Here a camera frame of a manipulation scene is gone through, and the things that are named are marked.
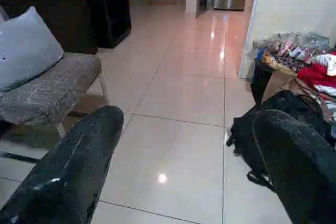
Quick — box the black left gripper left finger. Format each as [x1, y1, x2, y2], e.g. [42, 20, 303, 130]
[0, 105, 124, 224]

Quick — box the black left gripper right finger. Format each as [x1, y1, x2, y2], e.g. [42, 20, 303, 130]
[254, 109, 336, 224]

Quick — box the black backpack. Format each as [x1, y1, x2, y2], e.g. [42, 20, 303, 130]
[225, 90, 334, 191]

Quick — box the grey patterned upholstered chair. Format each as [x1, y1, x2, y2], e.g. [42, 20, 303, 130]
[0, 52, 109, 163]

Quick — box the brown open carton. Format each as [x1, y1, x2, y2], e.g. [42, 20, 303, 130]
[261, 69, 336, 126]

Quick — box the red cloth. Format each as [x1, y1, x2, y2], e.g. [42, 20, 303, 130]
[296, 62, 336, 91]

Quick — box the pile of colourful packets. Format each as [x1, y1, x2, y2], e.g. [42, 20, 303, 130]
[252, 31, 336, 76]

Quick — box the pale blue pillow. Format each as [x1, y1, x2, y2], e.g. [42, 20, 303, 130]
[0, 6, 65, 93]

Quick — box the black low cabinet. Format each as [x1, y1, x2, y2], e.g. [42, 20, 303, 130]
[86, 0, 132, 49]

